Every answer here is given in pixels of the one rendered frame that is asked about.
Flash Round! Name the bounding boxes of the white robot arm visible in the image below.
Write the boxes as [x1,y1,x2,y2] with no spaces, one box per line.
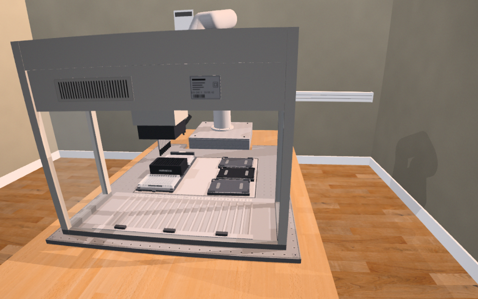
[189,9,237,30]

